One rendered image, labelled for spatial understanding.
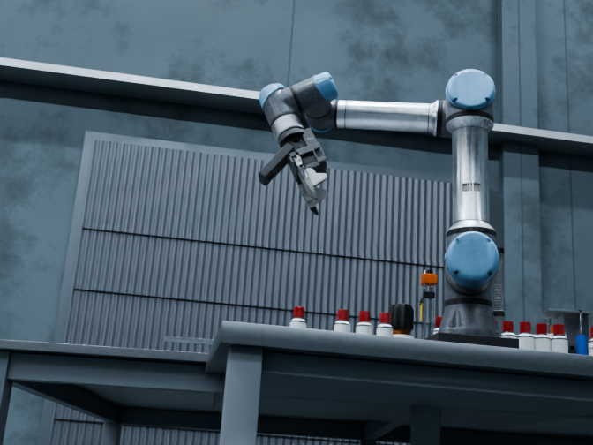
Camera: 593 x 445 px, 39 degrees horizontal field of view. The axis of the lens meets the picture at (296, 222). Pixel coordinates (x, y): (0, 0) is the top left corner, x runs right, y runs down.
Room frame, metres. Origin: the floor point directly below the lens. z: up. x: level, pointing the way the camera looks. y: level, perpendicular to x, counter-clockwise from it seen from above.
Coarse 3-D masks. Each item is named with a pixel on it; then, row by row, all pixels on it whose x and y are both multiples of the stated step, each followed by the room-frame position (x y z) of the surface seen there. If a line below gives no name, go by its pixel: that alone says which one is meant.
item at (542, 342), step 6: (540, 324) 2.53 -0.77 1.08; (546, 324) 2.54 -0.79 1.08; (540, 330) 2.53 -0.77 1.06; (546, 330) 2.54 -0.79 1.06; (540, 336) 2.53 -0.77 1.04; (546, 336) 2.53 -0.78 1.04; (534, 342) 2.54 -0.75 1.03; (540, 342) 2.53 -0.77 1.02; (546, 342) 2.52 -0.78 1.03; (540, 348) 2.53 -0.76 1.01; (546, 348) 2.52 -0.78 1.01
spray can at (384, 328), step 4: (380, 316) 2.54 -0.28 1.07; (384, 316) 2.53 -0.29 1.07; (388, 316) 2.53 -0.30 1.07; (380, 320) 2.54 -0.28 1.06; (384, 320) 2.53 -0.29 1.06; (388, 320) 2.53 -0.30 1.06; (380, 324) 2.54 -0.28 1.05; (384, 324) 2.53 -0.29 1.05; (388, 324) 2.54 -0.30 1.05; (380, 328) 2.53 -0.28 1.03; (384, 328) 2.52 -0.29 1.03; (388, 328) 2.52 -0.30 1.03; (392, 328) 2.53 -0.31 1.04; (376, 332) 2.55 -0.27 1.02; (380, 332) 2.53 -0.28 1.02; (384, 332) 2.52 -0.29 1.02; (388, 332) 2.52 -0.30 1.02; (392, 332) 2.53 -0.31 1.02
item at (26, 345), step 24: (144, 360) 1.95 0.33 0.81; (168, 360) 1.92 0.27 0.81; (192, 360) 1.90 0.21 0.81; (144, 408) 3.31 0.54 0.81; (168, 408) 3.24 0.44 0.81; (192, 408) 3.16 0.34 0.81; (216, 408) 3.09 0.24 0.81; (504, 432) 3.28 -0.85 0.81; (528, 432) 3.21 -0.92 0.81; (552, 432) 3.13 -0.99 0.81; (576, 432) 3.07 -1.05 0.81
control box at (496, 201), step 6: (492, 192) 2.42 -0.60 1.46; (492, 198) 2.42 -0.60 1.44; (498, 198) 2.46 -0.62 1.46; (492, 204) 2.42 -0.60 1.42; (498, 204) 2.46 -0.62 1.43; (492, 210) 2.42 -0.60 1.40; (498, 210) 2.46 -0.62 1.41; (492, 216) 2.42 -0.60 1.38; (498, 216) 2.46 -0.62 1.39; (492, 222) 2.42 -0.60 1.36; (498, 222) 2.46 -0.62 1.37; (498, 228) 2.46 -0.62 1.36; (498, 234) 2.46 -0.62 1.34; (498, 240) 2.46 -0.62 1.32; (498, 246) 2.46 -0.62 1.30
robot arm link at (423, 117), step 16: (304, 112) 2.04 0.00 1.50; (336, 112) 2.03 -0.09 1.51; (352, 112) 2.02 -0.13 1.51; (368, 112) 2.02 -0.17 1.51; (384, 112) 2.01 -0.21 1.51; (400, 112) 2.00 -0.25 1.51; (416, 112) 2.00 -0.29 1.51; (432, 112) 1.99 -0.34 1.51; (320, 128) 2.09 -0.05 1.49; (352, 128) 2.07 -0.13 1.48; (368, 128) 2.06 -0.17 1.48; (384, 128) 2.04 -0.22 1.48; (400, 128) 2.03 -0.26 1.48; (416, 128) 2.02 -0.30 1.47; (432, 128) 2.01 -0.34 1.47
